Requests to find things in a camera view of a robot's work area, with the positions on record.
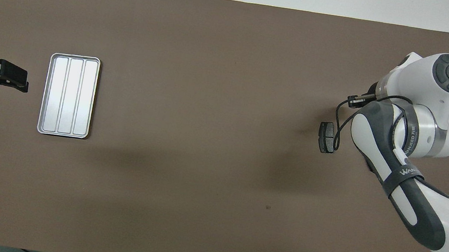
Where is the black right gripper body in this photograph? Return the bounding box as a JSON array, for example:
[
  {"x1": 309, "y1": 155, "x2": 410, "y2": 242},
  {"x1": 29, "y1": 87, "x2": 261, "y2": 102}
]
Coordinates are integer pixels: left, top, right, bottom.
[{"x1": 362, "y1": 81, "x2": 382, "y2": 105}]

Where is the silver metal tray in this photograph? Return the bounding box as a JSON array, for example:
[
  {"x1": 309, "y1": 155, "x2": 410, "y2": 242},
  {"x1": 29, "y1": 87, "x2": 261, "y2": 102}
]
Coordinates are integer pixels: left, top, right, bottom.
[{"x1": 36, "y1": 50, "x2": 102, "y2": 141}]

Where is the rectangular dark grey brake pad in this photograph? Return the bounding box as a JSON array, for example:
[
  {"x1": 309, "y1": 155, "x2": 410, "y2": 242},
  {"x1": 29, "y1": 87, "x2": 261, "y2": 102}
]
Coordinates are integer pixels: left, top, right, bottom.
[{"x1": 316, "y1": 121, "x2": 338, "y2": 155}]

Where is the brown table mat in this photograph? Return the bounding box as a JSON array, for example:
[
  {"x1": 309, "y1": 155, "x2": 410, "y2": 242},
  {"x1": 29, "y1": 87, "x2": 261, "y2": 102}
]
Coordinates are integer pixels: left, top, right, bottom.
[{"x1": 0, "y1": 0, "x2": 449, "y2": 252}]

